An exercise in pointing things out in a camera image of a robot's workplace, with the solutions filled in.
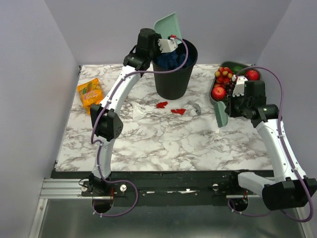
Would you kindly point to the purple grape bunch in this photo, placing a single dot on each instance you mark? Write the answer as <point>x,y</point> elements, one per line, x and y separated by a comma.
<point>229,87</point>

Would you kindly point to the red apple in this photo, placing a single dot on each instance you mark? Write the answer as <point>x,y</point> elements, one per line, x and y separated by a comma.
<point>218,93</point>
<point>252,75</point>

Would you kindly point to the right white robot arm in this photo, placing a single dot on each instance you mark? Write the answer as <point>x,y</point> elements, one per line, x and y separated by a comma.
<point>290,188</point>

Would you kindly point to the dark blue cloth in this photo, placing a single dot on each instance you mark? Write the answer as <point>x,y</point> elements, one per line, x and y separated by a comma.
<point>170,61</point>

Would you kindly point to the green lime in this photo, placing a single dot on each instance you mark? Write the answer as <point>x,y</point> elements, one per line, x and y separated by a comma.
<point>238,69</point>

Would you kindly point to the dark grey fruit tray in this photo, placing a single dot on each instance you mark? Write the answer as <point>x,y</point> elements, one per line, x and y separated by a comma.
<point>230,64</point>

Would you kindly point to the orange snack bag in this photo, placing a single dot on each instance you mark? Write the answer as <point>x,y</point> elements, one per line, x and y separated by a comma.
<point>90,93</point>

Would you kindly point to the red yellow cherries cluster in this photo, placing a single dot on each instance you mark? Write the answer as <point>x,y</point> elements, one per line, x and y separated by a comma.
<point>223,77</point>

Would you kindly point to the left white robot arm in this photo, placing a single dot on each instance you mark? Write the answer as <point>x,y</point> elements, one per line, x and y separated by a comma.
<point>106,123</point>

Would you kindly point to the black plastic trash bin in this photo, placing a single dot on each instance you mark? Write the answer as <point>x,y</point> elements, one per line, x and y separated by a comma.
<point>173,85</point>

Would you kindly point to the aluminium rail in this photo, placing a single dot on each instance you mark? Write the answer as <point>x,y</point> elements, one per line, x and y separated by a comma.
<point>62,189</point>

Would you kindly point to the white crumpled tissue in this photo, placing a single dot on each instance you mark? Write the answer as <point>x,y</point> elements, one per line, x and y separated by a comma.
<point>139,111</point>

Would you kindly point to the green hand brush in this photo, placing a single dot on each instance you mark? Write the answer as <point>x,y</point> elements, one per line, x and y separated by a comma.
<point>220,114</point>

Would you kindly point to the red paper scrap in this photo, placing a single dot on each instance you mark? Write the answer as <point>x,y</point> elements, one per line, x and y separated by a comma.
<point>161,105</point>
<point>178,111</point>

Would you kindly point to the green plastic dustpan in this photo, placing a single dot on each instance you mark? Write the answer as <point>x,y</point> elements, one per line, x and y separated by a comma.
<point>168,26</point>

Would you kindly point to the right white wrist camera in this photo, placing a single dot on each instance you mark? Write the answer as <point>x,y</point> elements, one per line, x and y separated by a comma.
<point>239,85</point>

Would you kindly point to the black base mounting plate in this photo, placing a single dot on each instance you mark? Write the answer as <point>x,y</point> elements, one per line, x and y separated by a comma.
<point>176,188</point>

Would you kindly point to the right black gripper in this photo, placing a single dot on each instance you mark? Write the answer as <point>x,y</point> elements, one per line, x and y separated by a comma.
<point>230,109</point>

